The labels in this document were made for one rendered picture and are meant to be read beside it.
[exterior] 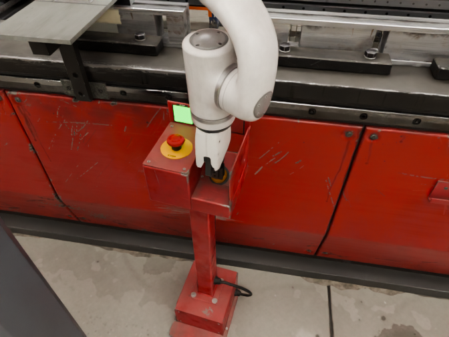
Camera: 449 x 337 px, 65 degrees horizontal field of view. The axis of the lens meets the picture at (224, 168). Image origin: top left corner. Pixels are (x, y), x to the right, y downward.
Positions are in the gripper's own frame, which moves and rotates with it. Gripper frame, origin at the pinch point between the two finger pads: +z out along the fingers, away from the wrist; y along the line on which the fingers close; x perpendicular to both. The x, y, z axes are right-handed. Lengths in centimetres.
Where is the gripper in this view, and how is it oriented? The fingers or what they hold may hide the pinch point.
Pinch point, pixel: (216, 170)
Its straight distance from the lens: 79.1
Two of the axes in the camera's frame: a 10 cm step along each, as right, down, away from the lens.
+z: 0.2, 6.5, 7.6
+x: 9.6, 2.0, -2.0
